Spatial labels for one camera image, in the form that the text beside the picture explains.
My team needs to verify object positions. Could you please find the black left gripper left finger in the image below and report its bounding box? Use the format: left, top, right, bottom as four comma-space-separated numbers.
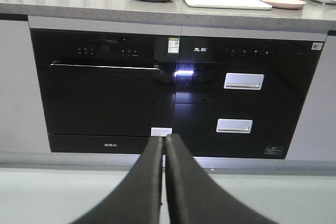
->
73, 137, 163, 223

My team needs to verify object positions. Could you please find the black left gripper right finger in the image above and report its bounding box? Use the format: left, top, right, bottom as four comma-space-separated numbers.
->
165, 134, 273, 223

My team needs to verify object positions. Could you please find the cream bear serving tray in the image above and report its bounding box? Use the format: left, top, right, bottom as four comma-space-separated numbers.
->
184, 0, 272, 10

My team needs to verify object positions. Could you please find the pink round plate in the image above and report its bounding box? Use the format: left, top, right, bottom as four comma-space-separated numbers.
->
262, 0, 306, 10

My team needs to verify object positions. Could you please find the black two-drawer sterilizer cabinet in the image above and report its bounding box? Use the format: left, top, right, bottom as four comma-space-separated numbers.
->
173, 36, 324, 159

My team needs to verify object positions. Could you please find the black built-in dishwasher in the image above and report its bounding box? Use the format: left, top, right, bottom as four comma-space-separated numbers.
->
31, 29, 177, 154

